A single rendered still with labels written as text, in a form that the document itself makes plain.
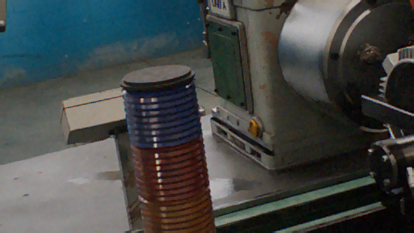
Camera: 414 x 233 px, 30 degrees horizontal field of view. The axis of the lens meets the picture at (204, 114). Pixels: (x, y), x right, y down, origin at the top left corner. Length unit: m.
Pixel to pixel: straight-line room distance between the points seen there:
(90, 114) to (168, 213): 0.54
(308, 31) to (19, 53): 5.29
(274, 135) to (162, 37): 5.33
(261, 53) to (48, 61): 5.16
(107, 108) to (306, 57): 0.36
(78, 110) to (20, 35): 5.35
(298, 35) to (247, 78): 0.22
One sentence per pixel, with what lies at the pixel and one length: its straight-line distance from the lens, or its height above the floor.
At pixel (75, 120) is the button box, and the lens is 1.14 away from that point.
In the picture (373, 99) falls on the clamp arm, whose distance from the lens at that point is 1.15.
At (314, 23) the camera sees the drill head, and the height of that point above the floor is 1.11.
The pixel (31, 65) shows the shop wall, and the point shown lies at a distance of 6.54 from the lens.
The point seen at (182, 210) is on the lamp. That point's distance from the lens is 0.62.
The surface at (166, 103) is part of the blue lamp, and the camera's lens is 0.59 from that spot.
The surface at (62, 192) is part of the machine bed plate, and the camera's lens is 1.61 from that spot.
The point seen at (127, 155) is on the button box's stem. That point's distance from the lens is 1.19.
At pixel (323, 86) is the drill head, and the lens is 1.29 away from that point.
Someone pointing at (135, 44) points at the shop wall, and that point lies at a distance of 6.73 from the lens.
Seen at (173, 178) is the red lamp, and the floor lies 1.14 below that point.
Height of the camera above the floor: 1.35
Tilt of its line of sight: 16 degrees down
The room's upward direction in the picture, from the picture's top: 8 degrees counter-clockwise
